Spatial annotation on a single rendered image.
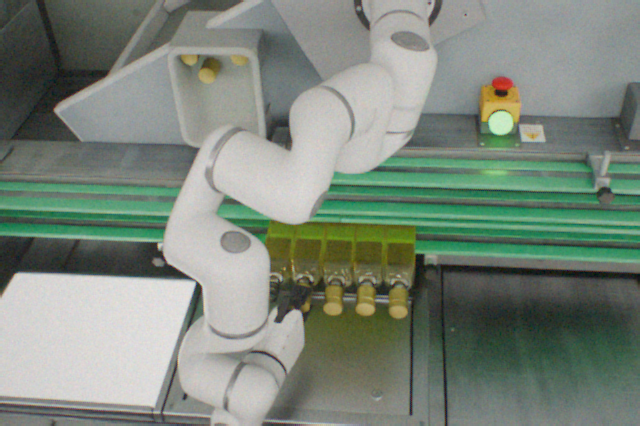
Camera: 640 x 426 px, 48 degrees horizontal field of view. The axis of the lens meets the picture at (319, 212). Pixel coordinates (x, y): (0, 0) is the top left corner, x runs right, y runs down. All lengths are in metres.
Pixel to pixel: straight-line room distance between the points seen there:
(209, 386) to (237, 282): 0.25
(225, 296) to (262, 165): 0.17
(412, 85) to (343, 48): 0.35
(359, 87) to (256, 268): 0.27
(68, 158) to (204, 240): 0.82
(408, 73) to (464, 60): 0.42
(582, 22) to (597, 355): 0.63
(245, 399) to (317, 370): 0.33
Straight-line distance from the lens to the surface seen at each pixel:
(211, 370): 1.09
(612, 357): 1.52
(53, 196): 1.61
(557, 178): 1.40
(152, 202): 1.52
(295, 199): 0.84
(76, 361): 1.48
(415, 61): 1.05
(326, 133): 0.86
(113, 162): 1.63
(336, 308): 1.30
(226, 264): 0.87
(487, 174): 1.39
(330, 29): 1.36
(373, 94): 0.96
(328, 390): 1.35
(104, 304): 1.57
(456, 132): 1.46
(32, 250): 1.81
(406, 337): 1.43
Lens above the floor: 2.04
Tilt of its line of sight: 49 degrees down
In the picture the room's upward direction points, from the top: 170 degrees counter-clockwise
